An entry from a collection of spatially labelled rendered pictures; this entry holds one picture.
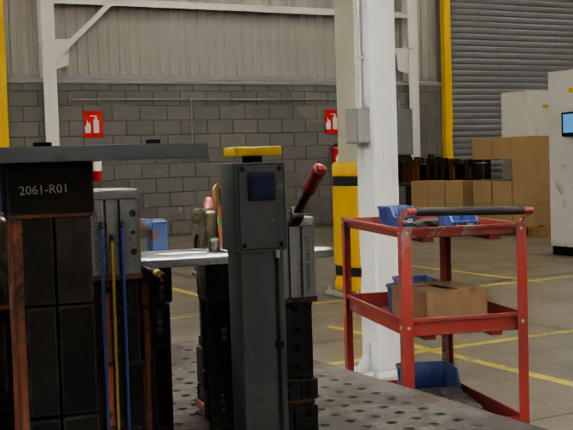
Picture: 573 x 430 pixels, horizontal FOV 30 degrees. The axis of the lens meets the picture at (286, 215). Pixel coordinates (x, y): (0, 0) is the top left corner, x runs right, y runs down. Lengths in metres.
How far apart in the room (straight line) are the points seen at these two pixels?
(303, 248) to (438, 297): 2.17
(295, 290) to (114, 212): 0.28
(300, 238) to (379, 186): 3.98
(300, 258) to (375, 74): 4.02
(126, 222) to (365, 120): 4.09
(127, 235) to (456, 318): 2.32
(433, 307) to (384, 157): 1.96
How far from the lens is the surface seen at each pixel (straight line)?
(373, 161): 5.49
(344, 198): 8.73
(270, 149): 1.35
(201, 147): 1.28
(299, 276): 1.53
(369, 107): 5.50
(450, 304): 3.70
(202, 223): 1.86
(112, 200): 1.45
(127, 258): 1.46
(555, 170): 12.03
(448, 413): 1.88
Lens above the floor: 1.14
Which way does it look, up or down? 3 degrees down
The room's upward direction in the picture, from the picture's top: 2 degrees counter-clockwise
